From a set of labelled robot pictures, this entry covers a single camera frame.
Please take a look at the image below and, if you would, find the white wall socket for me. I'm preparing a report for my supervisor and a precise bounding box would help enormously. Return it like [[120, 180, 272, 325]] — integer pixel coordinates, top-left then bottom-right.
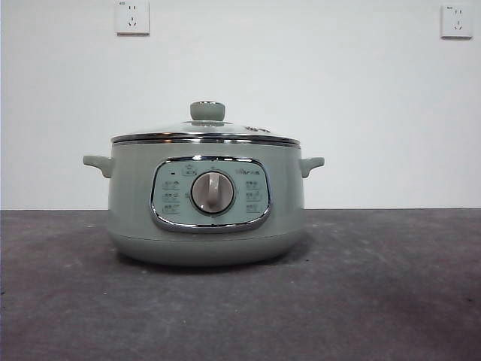
[[440, 4, 474, 40], [115, 0, 151, 38]]

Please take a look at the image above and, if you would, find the green electric cooking pot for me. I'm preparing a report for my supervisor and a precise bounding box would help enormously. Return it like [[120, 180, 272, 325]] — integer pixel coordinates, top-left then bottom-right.
[[82, 141, 325, 268]]

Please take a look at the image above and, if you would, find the glass lid with green knob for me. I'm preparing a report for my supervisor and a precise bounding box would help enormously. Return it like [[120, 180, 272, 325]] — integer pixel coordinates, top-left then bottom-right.
[[110, 100, 302, 146]]

